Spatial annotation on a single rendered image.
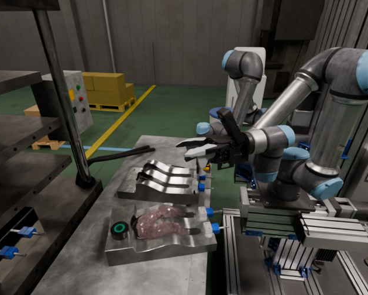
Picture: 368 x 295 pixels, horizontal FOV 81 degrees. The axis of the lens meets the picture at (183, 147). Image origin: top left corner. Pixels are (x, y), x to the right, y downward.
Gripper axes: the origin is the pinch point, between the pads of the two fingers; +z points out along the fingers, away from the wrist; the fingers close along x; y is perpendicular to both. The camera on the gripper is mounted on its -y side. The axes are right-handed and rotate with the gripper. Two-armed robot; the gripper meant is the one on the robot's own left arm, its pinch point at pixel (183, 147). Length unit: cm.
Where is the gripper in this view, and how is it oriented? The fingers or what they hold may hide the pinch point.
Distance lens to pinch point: 58.5
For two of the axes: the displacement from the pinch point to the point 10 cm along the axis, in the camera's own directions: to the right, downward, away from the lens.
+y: 0.4, 9.2, 3.8
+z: -9.5, 1.6, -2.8
